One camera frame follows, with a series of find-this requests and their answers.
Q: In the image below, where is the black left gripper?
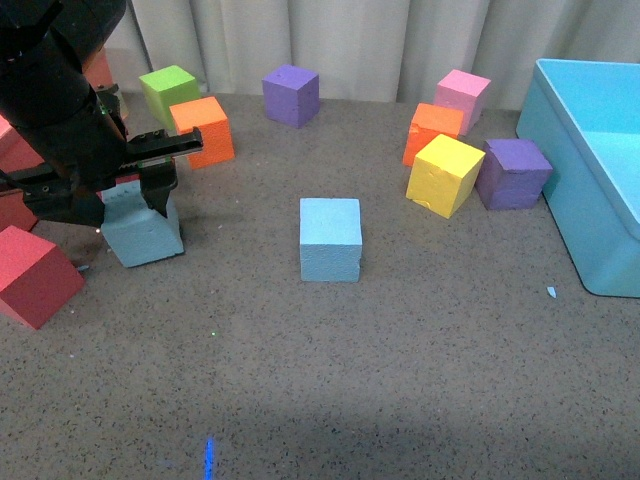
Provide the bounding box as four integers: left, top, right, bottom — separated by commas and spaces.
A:
0, 89, 204, 227

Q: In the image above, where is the light blue dented foam cube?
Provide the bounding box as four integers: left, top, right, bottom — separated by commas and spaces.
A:
101, 180, 184, 268

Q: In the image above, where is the orange foam cube left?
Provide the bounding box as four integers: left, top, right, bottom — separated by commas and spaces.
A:
169, 97, 235, 170

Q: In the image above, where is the orange foam cube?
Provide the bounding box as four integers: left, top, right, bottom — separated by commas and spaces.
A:
169, 97, 235, 170
402, 103, 464, 167

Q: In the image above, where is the green foam cube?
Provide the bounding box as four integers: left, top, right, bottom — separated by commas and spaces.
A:
139, 65, 201, 129

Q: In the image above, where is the dark red foam cube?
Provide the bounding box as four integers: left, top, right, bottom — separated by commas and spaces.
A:
0, 140, 44, 231

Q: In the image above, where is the red foam cube front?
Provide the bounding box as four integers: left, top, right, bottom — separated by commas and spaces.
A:
1, 226, 84, 330

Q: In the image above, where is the purple foam cube back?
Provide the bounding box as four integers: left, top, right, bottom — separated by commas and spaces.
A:
262, 64, 320, 128

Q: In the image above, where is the purple foam cube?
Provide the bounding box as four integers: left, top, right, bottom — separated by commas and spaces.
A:
262, 64, 320, 128
475, 139, 553, 210

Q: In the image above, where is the grey curtain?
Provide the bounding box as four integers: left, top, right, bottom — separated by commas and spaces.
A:
106, 0, 639, 109

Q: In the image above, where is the orange foam cube right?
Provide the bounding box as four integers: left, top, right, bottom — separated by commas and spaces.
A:
402, 103, 464, 167

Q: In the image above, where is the yellow foam cube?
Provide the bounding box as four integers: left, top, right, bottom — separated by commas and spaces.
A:
405, 134, 485, 219

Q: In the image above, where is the pink foam cube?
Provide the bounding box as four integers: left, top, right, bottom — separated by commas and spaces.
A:
434, 69, 491, 135

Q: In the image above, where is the purple foam cube front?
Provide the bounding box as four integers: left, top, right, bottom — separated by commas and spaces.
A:
475, 139, 553, 210

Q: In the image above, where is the light blue plastic bin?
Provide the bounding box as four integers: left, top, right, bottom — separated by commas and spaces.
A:
516, 59, 639, 298

